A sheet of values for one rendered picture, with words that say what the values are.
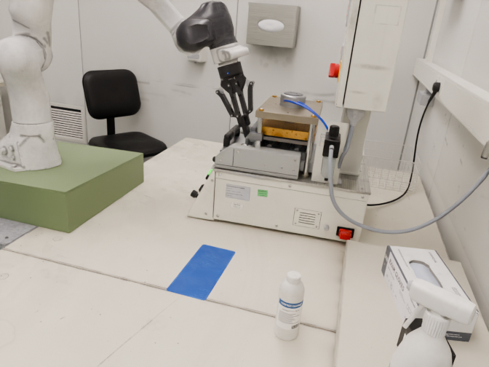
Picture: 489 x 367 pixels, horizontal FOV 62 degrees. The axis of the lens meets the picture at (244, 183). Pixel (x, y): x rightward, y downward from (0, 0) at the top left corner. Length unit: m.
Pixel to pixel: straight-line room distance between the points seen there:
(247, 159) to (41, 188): 0.58
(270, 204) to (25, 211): 0.71
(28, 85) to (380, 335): 1.12
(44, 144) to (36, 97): 0.14
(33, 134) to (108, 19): 2.02
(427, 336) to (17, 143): 1.19
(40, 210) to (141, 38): 2.08
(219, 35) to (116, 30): 2.04
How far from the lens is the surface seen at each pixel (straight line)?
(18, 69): 1.30
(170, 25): 1.40
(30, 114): 1.38
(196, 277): 1.04
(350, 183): 1.23
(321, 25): 2.79
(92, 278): 1.06
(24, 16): 1.36
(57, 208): 1.25
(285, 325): 0.87
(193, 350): 0.86
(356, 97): 1.13
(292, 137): 1.22
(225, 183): 1.23
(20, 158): 1.41
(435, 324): 0.61
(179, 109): 3.11
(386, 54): 1.12
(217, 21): 1.29
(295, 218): 1.24
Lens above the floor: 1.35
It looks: 22 degrees down
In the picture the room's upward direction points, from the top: 5 degrees clockwise
